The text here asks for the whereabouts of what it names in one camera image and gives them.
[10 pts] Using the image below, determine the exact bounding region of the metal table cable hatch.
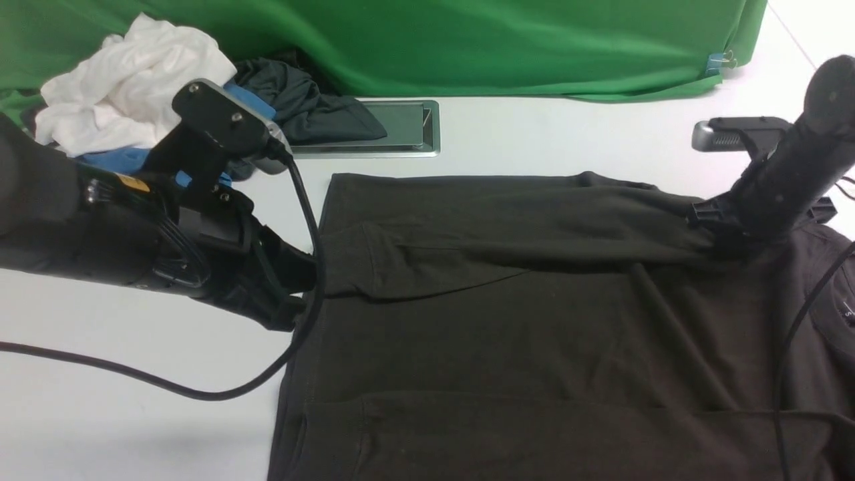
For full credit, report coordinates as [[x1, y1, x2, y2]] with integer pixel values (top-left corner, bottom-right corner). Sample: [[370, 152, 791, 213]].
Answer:
[[293, 100, 441, 159]]

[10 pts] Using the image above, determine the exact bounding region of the black left camera cable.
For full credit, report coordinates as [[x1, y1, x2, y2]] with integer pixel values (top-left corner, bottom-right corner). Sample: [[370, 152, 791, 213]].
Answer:
[[0, 150, 327, 402]]

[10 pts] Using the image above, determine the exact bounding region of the dark teal crumpled garment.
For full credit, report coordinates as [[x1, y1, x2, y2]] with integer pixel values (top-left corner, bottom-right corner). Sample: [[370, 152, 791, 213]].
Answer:
[[225, 55, 387, 146]]

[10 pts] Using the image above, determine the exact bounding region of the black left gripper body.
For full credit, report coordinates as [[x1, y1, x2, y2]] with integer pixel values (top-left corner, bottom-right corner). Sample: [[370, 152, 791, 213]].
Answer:
[[154, 194, 317, 332]]

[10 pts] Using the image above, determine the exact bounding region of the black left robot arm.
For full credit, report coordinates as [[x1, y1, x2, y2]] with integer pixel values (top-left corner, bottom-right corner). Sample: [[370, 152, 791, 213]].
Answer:
[[2, 116, 318, 331]]

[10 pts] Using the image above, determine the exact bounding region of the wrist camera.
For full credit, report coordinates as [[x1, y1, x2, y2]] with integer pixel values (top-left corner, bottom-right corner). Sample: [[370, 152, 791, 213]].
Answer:
[[692, 116, 791, 161], [140, 79, 294, 203]]

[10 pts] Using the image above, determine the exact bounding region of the dark gray long-sleeve top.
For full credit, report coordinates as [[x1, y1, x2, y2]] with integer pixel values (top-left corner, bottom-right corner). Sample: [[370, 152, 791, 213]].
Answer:
[[267, 172, 848, 480]]

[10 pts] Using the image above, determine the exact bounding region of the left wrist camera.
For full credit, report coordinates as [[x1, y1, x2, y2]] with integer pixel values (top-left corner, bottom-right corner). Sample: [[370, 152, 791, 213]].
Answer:
[[140, 79, 294, 203]]

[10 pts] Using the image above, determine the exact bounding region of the black camera cable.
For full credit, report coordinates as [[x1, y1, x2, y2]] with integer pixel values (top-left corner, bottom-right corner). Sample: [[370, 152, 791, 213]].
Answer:
[[774, 177, 855, 481], [0, 150, 327, 402]]

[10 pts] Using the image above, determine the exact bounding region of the blue crumpled garment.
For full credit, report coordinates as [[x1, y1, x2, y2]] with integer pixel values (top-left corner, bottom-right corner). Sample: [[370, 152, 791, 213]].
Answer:
[[77, 82, 276, 186]]

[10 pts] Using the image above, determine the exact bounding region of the white crumpled garment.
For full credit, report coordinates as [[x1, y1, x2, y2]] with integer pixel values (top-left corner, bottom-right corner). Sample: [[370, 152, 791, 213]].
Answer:
[[34, 13, 237, 156]]

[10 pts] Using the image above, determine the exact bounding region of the green backdrop cloth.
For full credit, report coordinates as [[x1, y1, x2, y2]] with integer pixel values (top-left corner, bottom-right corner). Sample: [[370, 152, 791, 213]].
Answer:
[[2, 1, 767, 116]]

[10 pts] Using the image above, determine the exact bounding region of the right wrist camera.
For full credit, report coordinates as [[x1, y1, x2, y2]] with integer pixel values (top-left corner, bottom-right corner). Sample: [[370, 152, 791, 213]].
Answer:
[[692, 116, 791, 161]]

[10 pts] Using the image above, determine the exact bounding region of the black right camera cable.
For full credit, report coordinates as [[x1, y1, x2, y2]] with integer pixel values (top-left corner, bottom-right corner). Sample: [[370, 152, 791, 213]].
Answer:
[[774, 177, 855, 481]]

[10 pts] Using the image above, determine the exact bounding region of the blue binder clip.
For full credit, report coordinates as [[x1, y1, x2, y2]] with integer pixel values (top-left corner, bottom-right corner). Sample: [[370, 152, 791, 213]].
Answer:
[[703, 51, 738, 77]]

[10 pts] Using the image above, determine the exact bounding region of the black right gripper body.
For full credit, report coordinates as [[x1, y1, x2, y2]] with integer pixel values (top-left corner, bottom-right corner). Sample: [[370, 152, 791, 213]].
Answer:
[[687, 55, 854, 251]]

